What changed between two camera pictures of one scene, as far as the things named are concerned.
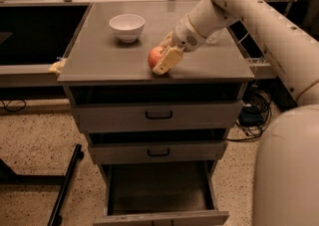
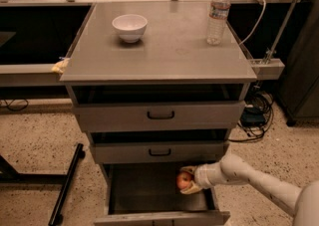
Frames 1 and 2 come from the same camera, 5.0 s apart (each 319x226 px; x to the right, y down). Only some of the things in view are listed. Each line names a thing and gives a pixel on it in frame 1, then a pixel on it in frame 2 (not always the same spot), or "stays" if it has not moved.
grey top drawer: (159, 115) stays
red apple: (154, 55) to (183, 179)
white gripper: (183, 36) to (201, 175)
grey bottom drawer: (160, 193) stays
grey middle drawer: (161, 152) stays
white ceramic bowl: (129, 27) stays
